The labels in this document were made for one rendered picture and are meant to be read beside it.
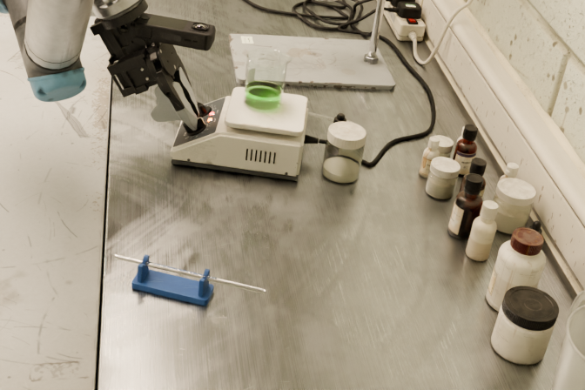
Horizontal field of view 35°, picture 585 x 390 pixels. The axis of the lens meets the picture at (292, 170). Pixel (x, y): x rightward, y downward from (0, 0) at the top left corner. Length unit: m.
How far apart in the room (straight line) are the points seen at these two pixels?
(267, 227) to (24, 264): 0.34
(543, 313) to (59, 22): 0.67
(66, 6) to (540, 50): 0.80
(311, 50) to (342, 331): 0.80
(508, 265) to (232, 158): 0.45
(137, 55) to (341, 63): 0.55
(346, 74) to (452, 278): 0.59
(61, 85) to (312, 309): 0.45
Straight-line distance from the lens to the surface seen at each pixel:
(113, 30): 1.38
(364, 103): 1.68
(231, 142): 1.40
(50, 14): 1.12
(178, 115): 1.40
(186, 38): 1.35
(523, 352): 1.18
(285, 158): 1.40
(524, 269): 1.21
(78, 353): 1.11
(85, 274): 1.22
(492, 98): 1.62
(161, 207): 1.34
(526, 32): 1.62
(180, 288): 1.18
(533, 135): 1.47
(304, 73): 1.73
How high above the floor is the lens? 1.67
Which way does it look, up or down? 32 degrees down
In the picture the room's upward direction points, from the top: 8 degrees clockwise
